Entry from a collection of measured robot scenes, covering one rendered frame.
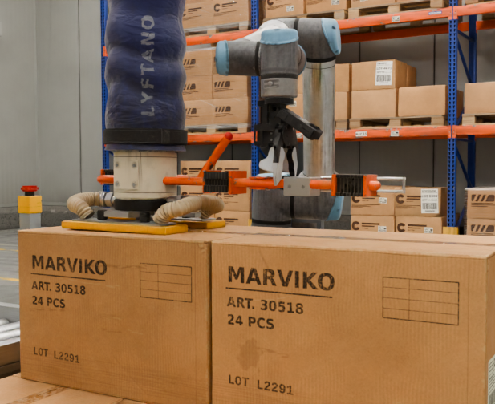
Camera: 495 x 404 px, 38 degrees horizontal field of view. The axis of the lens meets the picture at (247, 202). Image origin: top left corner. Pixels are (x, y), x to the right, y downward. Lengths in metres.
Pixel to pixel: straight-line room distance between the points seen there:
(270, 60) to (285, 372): 0.72
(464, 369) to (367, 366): 0.19
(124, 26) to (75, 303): 0.72
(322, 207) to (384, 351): 1.20
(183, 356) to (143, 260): 0.24
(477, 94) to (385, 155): 2.15
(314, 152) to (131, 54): 0.89
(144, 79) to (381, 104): 7.51
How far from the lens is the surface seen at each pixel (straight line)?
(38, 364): 2.01
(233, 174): 1.78
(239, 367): 1.63
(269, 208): 2.63
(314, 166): 2.56
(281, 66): 1.73
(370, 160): 10.66
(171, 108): 1.89
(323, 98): 2.46
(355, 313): 1.48
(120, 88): 1.90
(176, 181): 1.87
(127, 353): 1.80
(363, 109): 9.33
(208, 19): 10.52
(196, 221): 1.93
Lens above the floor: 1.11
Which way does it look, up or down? 3 degrees down
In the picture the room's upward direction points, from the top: straight up
